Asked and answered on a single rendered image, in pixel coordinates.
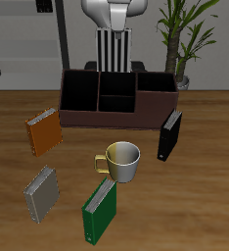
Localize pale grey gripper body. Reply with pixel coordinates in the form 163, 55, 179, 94
107, 0, 131, 32

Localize dark brown desk caddy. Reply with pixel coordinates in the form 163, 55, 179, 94
58, 68, 180, 131

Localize orange book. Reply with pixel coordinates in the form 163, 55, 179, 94
24, 107, 64, 158

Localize grey book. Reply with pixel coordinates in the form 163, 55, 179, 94
23, 165, 61, 225

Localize green book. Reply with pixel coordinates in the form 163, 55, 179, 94
81, 176, 118, 247

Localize green pot plant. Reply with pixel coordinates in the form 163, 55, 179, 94
155, 0, 220, 92

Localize black binders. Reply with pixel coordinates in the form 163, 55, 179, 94
35, 0, 54, 14

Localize grey bookshelf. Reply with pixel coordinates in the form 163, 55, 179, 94
0, 0, 70, 91

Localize flat black base plate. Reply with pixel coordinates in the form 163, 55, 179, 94
84, 60, 149, 73

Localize white mug with yellow handle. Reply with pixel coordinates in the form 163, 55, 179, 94
93, 140, 142, 184

